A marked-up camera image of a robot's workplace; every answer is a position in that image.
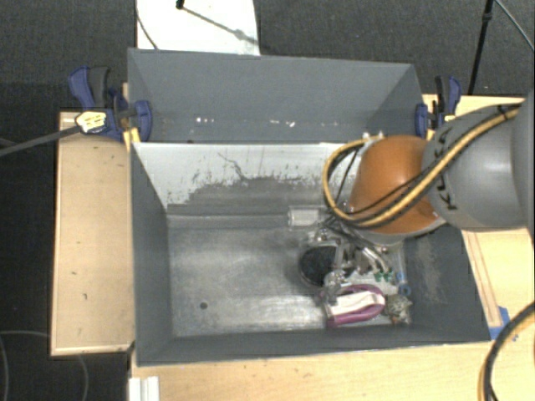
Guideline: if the grey-brown spiky shell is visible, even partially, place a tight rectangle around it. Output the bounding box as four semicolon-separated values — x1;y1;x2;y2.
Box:
385;294;415;325

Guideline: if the purple and white packet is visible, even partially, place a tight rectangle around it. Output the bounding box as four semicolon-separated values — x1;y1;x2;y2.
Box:
318;283;388;329

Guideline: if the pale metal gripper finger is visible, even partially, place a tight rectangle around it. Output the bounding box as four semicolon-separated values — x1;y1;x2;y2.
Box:
323;271;353;305
333;244;350;275

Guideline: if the pale wood board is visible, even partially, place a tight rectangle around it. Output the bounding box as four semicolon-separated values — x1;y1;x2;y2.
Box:
50;110;135;357

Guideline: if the clear glass jar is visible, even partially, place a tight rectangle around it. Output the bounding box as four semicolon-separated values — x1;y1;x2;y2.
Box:
288;206;322;228

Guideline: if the grey metal bin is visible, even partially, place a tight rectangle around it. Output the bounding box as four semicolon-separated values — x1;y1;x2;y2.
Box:
126;47;492;367

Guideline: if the black round disc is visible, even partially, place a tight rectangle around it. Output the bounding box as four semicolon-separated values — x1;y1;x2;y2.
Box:
298;246;339;288

